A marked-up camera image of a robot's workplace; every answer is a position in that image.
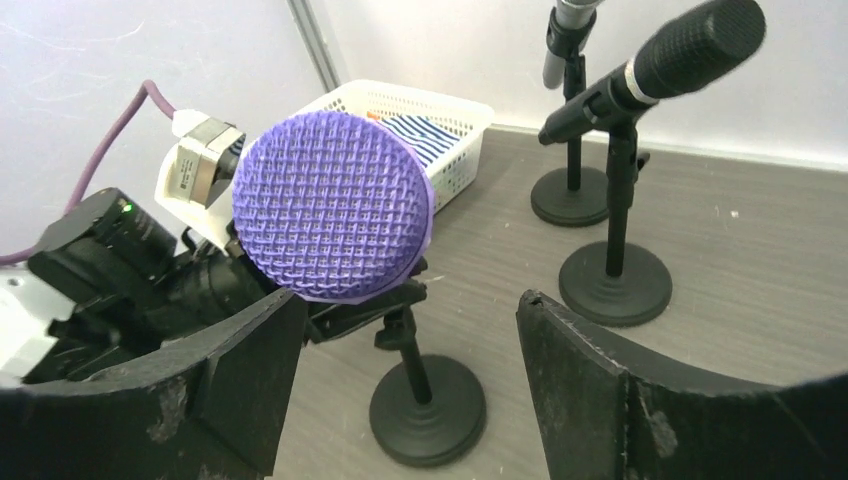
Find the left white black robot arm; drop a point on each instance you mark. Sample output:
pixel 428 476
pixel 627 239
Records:
pixel 131 291

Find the purple microphone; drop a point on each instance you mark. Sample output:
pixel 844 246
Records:
pixel 333 207

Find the blue white striped cloth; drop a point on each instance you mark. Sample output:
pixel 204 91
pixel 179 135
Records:
pixel 426 138

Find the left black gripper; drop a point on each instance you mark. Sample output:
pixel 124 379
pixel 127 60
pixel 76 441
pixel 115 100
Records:
pixel 329 322

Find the silver microphone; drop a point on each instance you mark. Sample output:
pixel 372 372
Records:
pixel 569 25

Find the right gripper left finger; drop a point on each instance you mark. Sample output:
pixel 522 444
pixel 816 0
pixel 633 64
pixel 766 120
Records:
pixel 209 406

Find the white plastic basket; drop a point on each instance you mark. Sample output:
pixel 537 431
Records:
pixel 456 169

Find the black mic stand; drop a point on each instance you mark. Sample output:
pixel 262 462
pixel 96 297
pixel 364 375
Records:
pixel 429 410
pixel 616 283
pixel 571 196

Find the left aluminium frame post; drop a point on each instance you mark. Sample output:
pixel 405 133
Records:
pixel 312 18

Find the black microphone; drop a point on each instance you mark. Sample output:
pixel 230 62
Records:
pixel 684 56

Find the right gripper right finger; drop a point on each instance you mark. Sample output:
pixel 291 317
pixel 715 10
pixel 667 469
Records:
pixel 610 408

